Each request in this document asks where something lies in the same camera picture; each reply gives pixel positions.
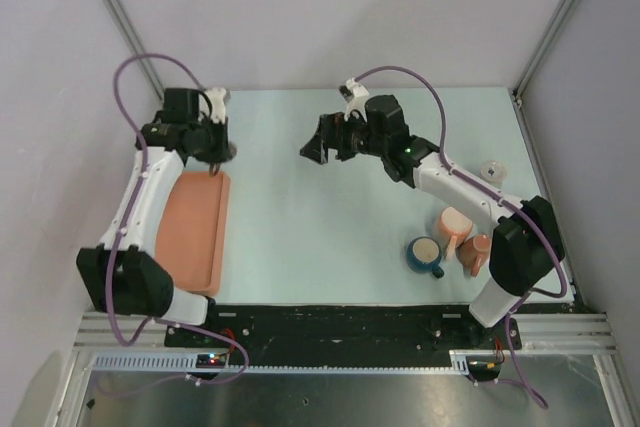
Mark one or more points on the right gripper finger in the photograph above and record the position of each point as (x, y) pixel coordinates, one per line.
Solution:
(333, 135)
(315, 149)

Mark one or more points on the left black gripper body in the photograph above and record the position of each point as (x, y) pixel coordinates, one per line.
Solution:
(208, 132)

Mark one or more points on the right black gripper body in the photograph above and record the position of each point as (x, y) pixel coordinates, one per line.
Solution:
(362, 142)

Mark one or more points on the dark brown mug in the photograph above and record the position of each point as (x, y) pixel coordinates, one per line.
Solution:
(224, 157)

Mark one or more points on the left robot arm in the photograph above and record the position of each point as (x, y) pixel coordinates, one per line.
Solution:
(121, 273)

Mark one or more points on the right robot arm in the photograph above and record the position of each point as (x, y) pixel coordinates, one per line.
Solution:
(526, 242)

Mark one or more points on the large pink mug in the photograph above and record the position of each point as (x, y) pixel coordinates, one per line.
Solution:
(451, 229)

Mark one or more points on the blue mug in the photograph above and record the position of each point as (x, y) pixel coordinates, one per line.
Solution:
(423, 255)

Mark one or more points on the small salmon mug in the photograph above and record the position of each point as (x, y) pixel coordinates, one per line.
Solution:
(474, 253)

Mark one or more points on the salmon plastic tray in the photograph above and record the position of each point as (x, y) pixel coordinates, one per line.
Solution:
(191, 236)

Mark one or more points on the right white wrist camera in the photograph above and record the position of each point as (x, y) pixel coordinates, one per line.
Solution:
(356, 95)

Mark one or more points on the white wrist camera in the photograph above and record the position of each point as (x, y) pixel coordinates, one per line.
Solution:
(356, 95)
(214, 104)

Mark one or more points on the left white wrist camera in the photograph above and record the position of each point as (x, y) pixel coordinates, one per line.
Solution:
(214, 104)

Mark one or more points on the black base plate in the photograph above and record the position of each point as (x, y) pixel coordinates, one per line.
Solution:
(351, 336)

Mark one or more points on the left aluminium frame post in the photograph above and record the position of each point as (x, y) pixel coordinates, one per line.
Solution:
(134, 44)

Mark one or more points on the aluminium frame post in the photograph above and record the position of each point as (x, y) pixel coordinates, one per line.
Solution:
(134, 44)
(553, 29)

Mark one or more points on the white cable duct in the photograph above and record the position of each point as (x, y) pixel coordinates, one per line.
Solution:
(196, 362)

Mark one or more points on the right aluminium frame post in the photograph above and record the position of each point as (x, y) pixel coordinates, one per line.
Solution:
(553, 29)

